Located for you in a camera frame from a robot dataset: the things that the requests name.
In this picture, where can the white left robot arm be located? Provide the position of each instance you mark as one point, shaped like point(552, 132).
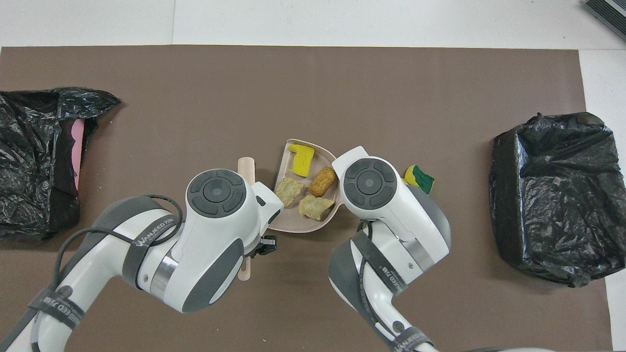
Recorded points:
point(215, 244)

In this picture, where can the yellow notched sponge piece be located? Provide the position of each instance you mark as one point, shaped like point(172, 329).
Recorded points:
point(303, 161)

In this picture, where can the brown oval toy bread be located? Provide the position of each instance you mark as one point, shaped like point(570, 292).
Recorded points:
point(323, 182)

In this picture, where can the grey ribbed device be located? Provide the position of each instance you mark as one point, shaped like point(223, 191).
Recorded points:
point(611, 12)

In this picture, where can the brown table mat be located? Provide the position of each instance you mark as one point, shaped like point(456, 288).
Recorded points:
point(195, 98)

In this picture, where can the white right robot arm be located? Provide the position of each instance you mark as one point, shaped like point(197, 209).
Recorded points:
point(371, 186)

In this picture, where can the beige foam chunk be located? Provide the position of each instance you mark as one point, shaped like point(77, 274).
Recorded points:
point(315, 208)

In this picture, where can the yellow and green sponge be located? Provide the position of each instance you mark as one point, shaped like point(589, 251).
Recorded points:
point(424, 182)

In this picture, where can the pale foam chunk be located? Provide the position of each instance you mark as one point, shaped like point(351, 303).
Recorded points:
point(288, 190)

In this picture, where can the beige hand brush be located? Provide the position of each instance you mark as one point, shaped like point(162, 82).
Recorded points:
point(246, 168)

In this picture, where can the black bag lined pink bin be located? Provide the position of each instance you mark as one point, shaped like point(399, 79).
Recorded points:
point(29, 122)

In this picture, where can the beige plastic dustpan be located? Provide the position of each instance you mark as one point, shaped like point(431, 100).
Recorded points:
point(293, 226)

